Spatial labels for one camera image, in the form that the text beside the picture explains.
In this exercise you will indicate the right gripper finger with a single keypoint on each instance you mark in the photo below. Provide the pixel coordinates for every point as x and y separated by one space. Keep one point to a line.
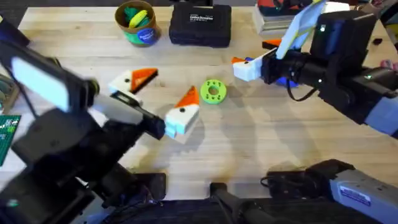
248 71

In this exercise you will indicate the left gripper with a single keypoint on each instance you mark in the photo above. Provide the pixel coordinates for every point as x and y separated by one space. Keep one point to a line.
124 113

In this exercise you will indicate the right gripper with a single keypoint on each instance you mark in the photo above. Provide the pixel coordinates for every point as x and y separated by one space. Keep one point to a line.
342 84

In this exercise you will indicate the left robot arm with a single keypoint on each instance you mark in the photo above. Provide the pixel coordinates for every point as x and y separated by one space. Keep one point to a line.
46 199

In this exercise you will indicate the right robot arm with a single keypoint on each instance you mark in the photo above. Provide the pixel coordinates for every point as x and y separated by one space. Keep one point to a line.
351 189

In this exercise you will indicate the orange ribbed wedge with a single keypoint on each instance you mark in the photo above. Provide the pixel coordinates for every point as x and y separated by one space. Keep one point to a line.
273 43

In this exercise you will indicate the green disc with holes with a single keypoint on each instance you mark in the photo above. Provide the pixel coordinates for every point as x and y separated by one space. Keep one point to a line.
207 96

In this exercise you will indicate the small pink toy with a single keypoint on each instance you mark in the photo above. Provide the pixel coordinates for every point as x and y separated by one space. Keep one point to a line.
388 65

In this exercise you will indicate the white box with toys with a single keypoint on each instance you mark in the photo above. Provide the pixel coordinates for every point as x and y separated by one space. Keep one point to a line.
267 23

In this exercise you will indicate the black plastic case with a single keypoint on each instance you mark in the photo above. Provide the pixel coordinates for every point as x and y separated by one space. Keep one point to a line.
200 29

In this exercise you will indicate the brown toy tub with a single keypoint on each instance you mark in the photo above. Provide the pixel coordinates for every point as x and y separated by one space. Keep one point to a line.
146 35

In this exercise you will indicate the right wrist flat plate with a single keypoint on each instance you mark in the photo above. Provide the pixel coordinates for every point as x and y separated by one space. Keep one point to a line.
300 28

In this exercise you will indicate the wrist flat plate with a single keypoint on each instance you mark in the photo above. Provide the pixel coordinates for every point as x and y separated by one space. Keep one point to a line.
40 82
300 28

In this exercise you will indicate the left wrist flat plate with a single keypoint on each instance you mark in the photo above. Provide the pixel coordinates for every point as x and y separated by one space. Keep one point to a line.
40 82

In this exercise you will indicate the green board with blocks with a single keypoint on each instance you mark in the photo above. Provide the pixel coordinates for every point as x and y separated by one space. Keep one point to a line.
7 137

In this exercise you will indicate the black rail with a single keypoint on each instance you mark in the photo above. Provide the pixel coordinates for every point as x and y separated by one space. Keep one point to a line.
186 214

